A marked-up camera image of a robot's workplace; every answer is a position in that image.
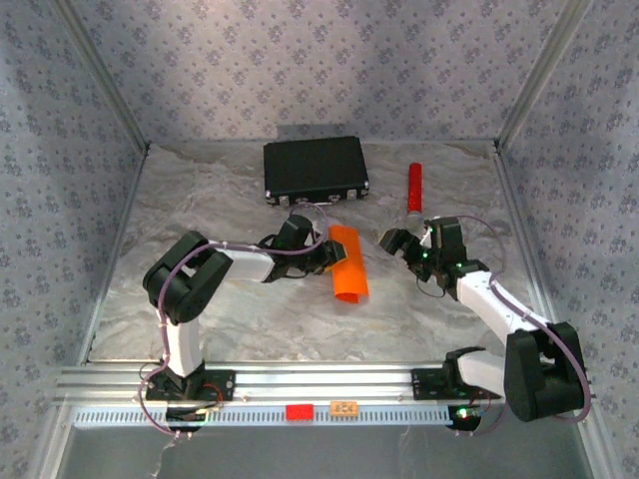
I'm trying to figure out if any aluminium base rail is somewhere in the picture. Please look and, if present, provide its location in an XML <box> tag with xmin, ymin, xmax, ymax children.
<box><xmin>53</xmin><ymin>362</ymin><xmax>599</xmax><ymax>406</ymax></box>

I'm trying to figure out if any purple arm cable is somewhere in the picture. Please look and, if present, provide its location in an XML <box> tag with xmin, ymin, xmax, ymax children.
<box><xmin>433</xmin><ymin>215</ymin><xmax>594</xmax><ymax>438</ymax></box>
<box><xmin>137</xmin><ymin>202</ymin><xmax>330</xmax><ymax>440</ymax></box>

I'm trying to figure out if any grey slotted cable duct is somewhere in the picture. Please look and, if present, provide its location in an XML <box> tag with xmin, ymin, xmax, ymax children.
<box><xmin>73</xmin><ymin>402</ymin><xmax>453</xmax><ymax>428</ymax></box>

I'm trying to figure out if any black hard case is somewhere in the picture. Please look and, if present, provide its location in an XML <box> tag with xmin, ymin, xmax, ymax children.
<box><xmin>263</xmin><ymin>137</ymin><xmax>371</xmax><ymax>207</ymax></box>

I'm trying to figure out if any red microphone grey head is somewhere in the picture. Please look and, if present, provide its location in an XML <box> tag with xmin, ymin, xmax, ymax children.
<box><xmin>404</xmin><ymin>162</ymin><xmax>424</xmax><ymax>230</ymax></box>

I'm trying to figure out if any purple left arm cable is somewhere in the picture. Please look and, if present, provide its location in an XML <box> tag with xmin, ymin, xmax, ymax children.
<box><xmin>137</xmin><ymin>202</ymin><xmax>330</xmax><ymax>440</ymax></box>

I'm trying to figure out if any aluminium frame leg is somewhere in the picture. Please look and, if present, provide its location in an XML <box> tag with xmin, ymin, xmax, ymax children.
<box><xmin>573</xmin><ymin>403</ymin><xmax>623</xmax><ymax>479</ymax></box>
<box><xmin>37</xmin><ymin>403</ymin><xmax>76</xmax><ymax>479</ymax></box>

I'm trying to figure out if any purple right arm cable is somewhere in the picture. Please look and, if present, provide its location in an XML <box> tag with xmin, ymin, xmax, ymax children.
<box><xmin>433</xmin><ymin>215</ymin><xmax>594</xmax><ymax>438</ymax></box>

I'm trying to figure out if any small controller board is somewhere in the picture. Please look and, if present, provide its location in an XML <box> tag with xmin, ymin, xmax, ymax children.
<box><xmin>447</xmin><ymin>404</ymin><xmax>484</xmax><ymax>431</ymax></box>
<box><xmin>164</xmin><ymin>406</ymin><xmax>210</xmax><ymax>433</ymax></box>

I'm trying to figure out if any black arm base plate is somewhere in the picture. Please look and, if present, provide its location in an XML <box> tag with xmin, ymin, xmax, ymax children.
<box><xmin>410</xmin><ymin>367</ymin><xmax>503</xmax><ymax>401</ymax></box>
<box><xmin>145</xmin><ymin>369</ymin><xmax>237</xmax><ymax>403</ymax></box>

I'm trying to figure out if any aluminium side rail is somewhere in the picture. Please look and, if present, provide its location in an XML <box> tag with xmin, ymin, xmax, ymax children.
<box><xmin>492</xmin><ymin>144</ymin><xmax>568</xmax><ymax>363</ymax></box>
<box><xmin>77</xmin><ymin>144</ymin><xmax>151</xmax><ymax>365</ymax></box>

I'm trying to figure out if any orange paper sheet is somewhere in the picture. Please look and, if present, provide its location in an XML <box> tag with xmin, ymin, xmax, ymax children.
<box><xmin>326</xmin><ymin>224</ymin><xmax>371</xmax><ymax>304</ymax></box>

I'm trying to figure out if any aluminium frame post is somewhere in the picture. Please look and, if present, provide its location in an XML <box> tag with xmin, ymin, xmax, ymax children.
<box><xmin>52</xmin><ymin>0</ymin><xmax>151</xmax><ymax>154</ymax></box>
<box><xmin>493</xmin><ymin>0</ymin><xmax>595</xmax><ymax>151</ymax></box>

